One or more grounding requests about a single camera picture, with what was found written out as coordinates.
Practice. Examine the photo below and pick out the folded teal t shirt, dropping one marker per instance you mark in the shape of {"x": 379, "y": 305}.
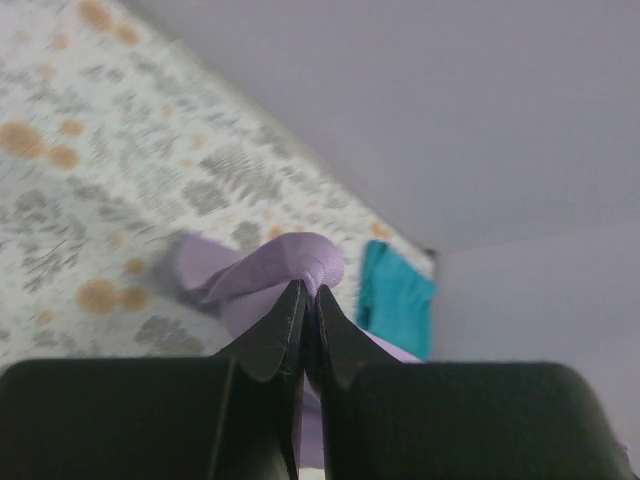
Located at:
{"x": 394, "y": 302}

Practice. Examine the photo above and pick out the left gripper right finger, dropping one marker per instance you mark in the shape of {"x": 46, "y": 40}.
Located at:
{"x": 450, "y": 415}

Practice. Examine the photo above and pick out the floral tablecloth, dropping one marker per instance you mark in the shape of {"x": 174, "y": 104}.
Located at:
{"x": 113, "y": 143}

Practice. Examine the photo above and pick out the purple t shirt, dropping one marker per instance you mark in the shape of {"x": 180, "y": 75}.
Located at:
{"x": 245, "y": 288}

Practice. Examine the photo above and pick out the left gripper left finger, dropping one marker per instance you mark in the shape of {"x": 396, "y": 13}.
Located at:
{"x": 150, "y": 410}

